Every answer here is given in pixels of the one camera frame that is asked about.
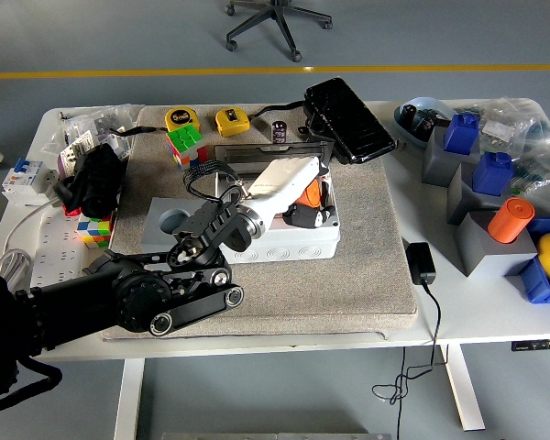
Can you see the light blue bowl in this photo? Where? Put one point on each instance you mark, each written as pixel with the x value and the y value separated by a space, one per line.
pixel 428 103

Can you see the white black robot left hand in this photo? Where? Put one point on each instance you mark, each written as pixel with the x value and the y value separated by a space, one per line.
pixel 284 179

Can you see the clear bags of small hardware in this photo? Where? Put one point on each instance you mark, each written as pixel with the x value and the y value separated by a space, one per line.
pixel 87 121

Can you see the white table leg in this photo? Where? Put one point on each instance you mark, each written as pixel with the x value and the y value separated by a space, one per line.
pixel 463 389
pixel 128 399

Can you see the yellow tape measure plain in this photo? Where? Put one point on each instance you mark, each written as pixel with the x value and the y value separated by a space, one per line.
pixel 231 121

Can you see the blue plastic block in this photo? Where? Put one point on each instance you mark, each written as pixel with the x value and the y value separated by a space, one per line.
pixel 492 174
pixel 460 133

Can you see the small multicoloured puzzle cube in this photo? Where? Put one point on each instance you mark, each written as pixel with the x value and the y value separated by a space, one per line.
pixel 94 231

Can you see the black power adapter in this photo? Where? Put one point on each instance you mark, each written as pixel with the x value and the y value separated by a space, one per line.
pixel 421 263

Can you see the small black capacitor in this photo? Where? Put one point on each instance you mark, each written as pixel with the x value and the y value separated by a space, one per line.
pixel 279 133

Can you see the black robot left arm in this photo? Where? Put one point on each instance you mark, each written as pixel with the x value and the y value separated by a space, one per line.
pixel 133 293

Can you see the grey-brown mat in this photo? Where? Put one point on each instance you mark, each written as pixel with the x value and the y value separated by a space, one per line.
pixel 325 298

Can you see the blue plastic bin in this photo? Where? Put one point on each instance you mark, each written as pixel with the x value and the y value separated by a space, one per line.
pixel 538 289

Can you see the clear plastic bags of parts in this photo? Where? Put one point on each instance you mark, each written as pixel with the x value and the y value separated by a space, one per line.
pixel 509 119

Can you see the white power strip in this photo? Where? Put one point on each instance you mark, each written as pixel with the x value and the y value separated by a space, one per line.
pixel 55 256

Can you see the grey block with round hole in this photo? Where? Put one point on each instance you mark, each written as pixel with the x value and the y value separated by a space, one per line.
pixel 156 220

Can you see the white labelled device box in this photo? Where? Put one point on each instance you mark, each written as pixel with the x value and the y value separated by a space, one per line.
pixel 73 153

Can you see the grey holder block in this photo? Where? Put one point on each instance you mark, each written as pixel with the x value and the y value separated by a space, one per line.
pixel 435 165
pixel 486 256
pixel 460 201

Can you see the large multicoloured puzzle cube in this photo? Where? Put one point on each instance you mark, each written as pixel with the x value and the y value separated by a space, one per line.
pixel 185 139

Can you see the yellow tape measure black label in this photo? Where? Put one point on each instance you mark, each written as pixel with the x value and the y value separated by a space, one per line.
pixel 181 118

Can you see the white blue circuit breaker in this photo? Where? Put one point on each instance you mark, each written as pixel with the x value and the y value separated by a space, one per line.
pixel 27 179

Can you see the orange cylinder battery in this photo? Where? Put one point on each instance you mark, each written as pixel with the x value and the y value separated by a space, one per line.
pixel 509 222
pixel 309 194

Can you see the black office chair base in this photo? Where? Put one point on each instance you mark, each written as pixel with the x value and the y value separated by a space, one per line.
pixel 284 23

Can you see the black table control panel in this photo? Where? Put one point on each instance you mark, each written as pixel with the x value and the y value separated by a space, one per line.
pixel 531 345

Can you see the small white breaker module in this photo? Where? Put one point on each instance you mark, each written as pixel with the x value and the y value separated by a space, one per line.
pixel 117 144

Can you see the white junction box with lid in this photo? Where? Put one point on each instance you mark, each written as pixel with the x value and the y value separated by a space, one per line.
pixel 293 249

